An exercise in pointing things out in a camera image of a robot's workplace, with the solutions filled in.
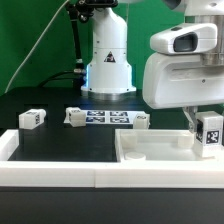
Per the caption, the white cable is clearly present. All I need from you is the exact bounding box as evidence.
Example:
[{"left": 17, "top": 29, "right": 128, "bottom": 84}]
[{"left": 4, "top": 0, "right": 72, "bottom": 94}]

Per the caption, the fiducial tag sheet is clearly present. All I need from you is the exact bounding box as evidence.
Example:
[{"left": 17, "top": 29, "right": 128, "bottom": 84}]
[{"left": 85, "top": 110, "right": 138, "bottom": 125}]

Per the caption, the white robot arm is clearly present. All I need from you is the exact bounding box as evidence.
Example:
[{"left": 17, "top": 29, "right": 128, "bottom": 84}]
[{"left": 81, "top": 0, "right": 224, "bottom": 129}]

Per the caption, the white u-shaped fence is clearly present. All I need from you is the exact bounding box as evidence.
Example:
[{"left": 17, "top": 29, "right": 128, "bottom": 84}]
[{"left": 0, "top": 129, "right": 224, "bottom": 188}]

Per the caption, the black cable bundle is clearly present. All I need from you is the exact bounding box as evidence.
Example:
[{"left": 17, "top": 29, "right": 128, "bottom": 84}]
[{"left": 37, "top": 0, "right": 94, "bottom": 88}]

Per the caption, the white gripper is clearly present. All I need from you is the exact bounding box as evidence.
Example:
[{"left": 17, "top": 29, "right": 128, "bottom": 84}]
[{"left": 142, "top": 53, "right": 224, "bottom": 133}]

